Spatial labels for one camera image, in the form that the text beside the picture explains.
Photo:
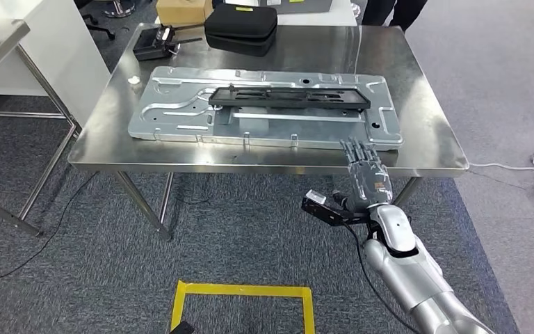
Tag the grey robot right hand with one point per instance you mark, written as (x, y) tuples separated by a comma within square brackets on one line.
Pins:
[(370, 182)]

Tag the black plastic plate part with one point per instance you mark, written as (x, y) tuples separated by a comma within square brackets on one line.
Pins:
[(290, 97)]

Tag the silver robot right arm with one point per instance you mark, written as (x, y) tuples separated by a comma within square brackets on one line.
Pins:
[(410, 276)]

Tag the stainless steel workbench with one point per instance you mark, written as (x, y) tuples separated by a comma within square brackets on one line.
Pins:
[(410, 69)]

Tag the stamped silver metal panel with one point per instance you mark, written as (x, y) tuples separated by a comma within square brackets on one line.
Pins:
[(179, 110)]

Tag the black zip carry case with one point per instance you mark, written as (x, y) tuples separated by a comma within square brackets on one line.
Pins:
[(241, 23)]

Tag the yellow floor tape square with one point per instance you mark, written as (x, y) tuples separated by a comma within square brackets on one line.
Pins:
[(177, 304)]

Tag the brown cardboard box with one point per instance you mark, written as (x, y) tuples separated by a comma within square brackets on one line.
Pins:
[(182, 11)]

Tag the small white scrap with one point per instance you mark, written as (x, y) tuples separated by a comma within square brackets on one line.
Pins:
[(133, 79)]

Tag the black remote controller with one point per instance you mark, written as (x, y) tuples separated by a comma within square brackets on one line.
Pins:
[(149, 46)]

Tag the chrome stanchion base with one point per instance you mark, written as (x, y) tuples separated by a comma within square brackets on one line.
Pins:
[(119, 8)]

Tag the black office chair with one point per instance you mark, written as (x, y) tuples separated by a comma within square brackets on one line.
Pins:
[(94, 23)]

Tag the white cabinet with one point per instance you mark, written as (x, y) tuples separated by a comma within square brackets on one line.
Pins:
[(64, 60)]

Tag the black right wrist camera bracket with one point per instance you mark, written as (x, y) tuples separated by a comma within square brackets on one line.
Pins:
[(327, 213)]

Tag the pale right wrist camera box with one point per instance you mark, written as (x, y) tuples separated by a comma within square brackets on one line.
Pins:
[(315, 197)]

